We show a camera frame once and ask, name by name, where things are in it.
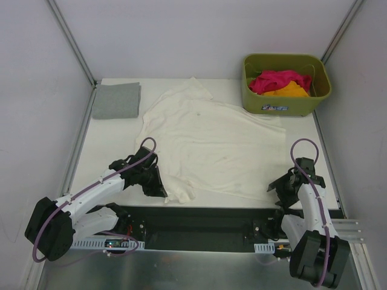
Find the magenta pink t shirt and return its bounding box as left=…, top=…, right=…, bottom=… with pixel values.
left=248, top=70, right=313, bottom=96

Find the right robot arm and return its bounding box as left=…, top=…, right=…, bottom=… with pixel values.
left=268, top=157, right=350, bottom=289

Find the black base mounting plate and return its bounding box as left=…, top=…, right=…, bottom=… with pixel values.
left=90, top=205, right=306, bottom=251

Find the cream white t shirt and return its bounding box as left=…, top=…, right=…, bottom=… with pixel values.
left=137, top=79, right=286, bottom=203

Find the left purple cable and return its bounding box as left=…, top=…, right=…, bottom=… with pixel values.
left=31, top=137, right=157, bottom=263

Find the aluminium frame rail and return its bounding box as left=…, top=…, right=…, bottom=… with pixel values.
left=329, top=219, right=366, bottom=243

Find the folded grey t shirt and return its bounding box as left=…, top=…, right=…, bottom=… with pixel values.
left=91, top=82, right=141, bottom=120

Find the orange t shirt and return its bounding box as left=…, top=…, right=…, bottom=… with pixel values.
left=263, top=81, right=309, bottom=97

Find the olive green plastic bin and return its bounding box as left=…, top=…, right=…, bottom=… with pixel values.
left=241, top=54, right=331, bottom=117

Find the right white cable duct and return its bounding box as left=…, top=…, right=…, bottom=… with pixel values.
left=253, top=242, right=292, bottom=254

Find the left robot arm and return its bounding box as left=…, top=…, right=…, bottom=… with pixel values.
left=25, top=146, right=167, bottom=263

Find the left white cable duct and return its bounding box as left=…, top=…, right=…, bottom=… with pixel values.
left=71, top=237, right=145, bottom=251

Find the white cable duct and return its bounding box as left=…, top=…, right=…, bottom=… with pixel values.
left=71, top=237, right=145, bottom=251
left=253, top=242, right=292, bottom=254

